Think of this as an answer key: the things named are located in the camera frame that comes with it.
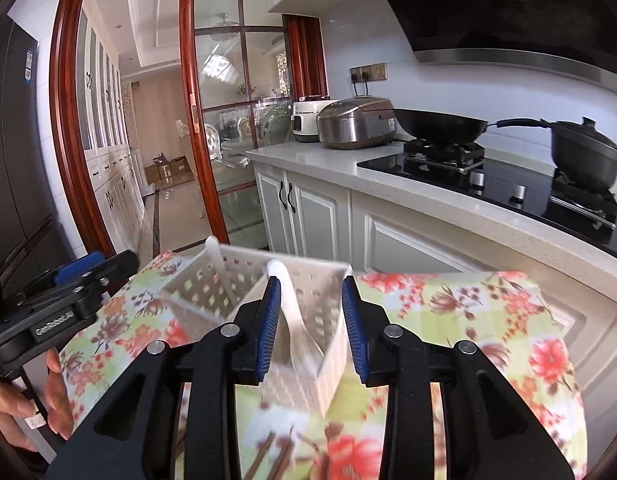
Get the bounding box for brown wooden chopstick one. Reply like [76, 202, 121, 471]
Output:
[243, 431, 276, 480]

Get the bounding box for white ceramic spoon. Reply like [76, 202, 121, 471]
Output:
[204, 235, 238, 307]
[266, 259, 325, 377]

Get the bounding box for brown wooden chopstick two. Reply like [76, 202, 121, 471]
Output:
[267, 436, 294, 480]

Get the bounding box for person's left hand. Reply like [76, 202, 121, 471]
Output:
[0, 348, 74, 452]

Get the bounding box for black refrigerator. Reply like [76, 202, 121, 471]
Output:
[0, 15, 73, 298]

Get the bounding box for floral tablecloth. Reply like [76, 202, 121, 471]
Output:
[60, 246, 587, 479]

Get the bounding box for white perforated utensil basket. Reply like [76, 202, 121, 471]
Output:
[159, 244, 351, 414]

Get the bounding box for cardboard boxes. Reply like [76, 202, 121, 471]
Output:
[145, 155, 194, 186]

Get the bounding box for white lower cabinets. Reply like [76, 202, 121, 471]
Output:
[254, 154, 617, 468]

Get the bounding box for black glass gas stove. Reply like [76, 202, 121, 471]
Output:
[358, 141, 617, 258]

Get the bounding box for red wooden sliding door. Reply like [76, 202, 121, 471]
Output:
[49, 0, 327, 257]

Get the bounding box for white pressure cooker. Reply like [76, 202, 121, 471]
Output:
[291, 96, 334, 143]

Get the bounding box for black lidded pot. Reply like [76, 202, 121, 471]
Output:
[549, 117, 617, 192]

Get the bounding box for black wok pan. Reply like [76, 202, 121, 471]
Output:
[394, 108, 549, 146]

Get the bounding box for silver rice cooker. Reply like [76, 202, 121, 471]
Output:
[316, 96, 397, 150]

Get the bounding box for black range hood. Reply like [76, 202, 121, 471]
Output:
[387, 0, 617, 94]

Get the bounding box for wall power outlet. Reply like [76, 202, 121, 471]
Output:
[349, 63, 387, 84]

